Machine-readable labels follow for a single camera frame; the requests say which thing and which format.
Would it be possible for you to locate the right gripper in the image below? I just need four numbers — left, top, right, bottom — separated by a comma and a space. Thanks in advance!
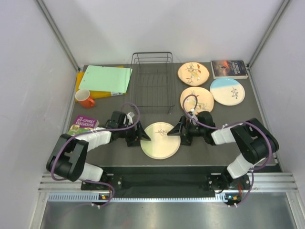
167, 116, 206, 146

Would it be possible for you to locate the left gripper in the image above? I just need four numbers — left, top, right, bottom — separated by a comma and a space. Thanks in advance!
118, 120, 151, 147

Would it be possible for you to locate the cream plate with sprig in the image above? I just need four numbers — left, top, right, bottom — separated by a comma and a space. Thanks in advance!
141, 122, 181, 160

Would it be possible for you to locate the bird plate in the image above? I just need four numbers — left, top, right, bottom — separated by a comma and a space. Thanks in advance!
180, 87, 214, 114
177, 62, 210, 86

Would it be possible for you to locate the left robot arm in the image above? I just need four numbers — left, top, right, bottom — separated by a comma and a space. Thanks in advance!
46, 111, 150, 189

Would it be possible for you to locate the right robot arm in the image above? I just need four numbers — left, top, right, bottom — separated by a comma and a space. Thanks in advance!
167, 111, 279, 189

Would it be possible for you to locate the purple treehouse book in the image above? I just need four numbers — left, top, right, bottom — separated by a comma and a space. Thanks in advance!
67, 115, 99, 136

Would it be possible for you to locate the blue and white plate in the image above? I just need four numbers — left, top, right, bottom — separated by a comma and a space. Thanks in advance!
210, 78, 245, 106

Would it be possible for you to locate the yellow folder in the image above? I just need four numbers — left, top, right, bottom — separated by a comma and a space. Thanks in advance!
76, 65, 127, 100

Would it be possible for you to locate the orange mug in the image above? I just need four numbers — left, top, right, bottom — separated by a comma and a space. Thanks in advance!
75, 89, 95, 108

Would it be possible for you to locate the green paper folder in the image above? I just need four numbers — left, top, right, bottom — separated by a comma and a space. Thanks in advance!
78, 65, 133, 94

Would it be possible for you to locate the dark paperback book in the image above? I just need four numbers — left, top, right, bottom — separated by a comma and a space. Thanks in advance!
211, 60, 249, 79

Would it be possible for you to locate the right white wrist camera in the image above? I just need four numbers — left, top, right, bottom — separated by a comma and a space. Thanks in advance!
188, 108, 198, 125

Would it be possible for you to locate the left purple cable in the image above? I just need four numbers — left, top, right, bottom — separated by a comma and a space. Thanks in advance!
51, 102, 140, 208

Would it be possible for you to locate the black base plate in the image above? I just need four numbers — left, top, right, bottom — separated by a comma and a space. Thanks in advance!
81, 173, 251, 191

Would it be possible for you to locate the black wire dish rack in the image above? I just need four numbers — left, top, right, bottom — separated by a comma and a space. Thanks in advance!
129, 52, 175, 114

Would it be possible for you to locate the grey slotted cable duct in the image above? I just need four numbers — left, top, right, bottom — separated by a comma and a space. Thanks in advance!
47, 192, 241, 203

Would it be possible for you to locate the aluminium front rail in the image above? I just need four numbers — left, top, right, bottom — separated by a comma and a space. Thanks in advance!
38, 173, 297, 192

